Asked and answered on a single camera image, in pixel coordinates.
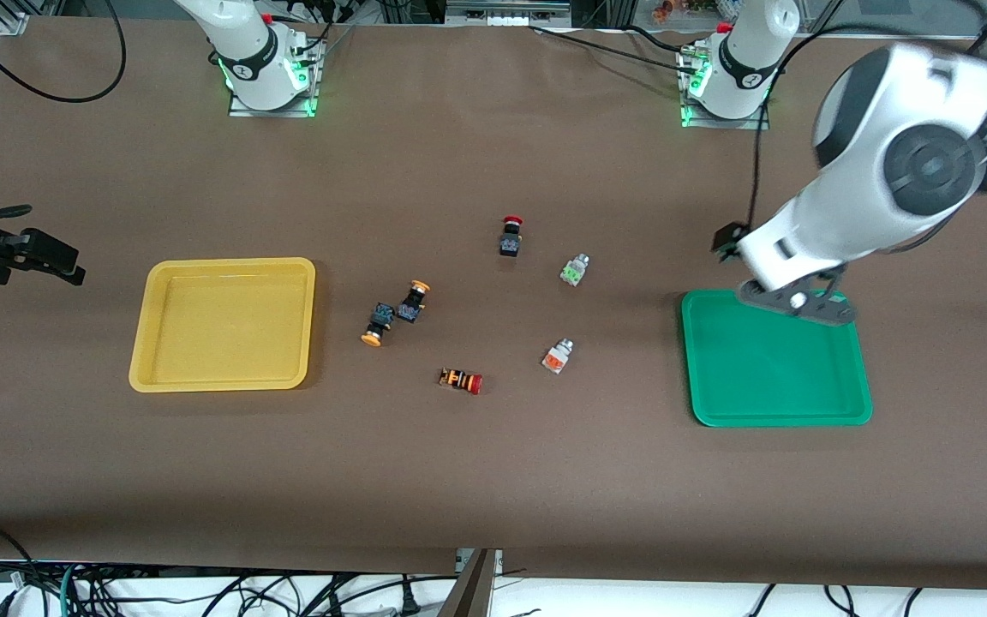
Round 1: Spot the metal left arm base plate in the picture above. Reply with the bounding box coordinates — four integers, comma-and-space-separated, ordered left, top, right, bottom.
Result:
679, 43, 770, 131

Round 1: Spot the yellow button black body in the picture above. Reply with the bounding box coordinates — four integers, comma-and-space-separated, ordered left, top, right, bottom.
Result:
361, 302, 397, 348
397, 279, 432, 324

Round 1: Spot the green plastic tray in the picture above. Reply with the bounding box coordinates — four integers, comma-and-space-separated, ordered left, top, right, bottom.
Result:
680, 290, 874, 428

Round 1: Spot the red button orange striped body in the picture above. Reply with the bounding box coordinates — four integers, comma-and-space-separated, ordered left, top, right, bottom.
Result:
439, 367, 484, 396

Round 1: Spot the black floor cable bundle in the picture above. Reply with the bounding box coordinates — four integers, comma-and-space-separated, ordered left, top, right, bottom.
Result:
74, 567, 426, 617

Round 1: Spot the brown table support beam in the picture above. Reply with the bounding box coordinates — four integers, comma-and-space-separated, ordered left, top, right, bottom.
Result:
438, 550, 496, 617

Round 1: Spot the orange white push button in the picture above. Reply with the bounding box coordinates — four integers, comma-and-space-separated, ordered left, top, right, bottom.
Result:
541, 338, 576, 375

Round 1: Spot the long black table cable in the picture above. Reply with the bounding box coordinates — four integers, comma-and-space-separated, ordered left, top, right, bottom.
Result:
528, 24, 690, 71

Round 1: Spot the grey metal table bracket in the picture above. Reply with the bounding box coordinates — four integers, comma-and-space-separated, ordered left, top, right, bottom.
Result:
456, 548, 504, 575

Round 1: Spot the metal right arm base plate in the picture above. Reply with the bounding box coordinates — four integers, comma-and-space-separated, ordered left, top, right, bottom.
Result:
228, 34, 327, 118

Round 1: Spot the aluminium frame profile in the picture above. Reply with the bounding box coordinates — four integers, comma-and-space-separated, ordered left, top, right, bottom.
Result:
445, 0, 573, 28

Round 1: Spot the short black table cable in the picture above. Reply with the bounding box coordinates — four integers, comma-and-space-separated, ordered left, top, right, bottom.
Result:
626, 24, 700, 54

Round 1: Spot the yellow plastic tray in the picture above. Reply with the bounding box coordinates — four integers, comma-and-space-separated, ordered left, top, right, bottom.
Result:
129, 257, 317, 393

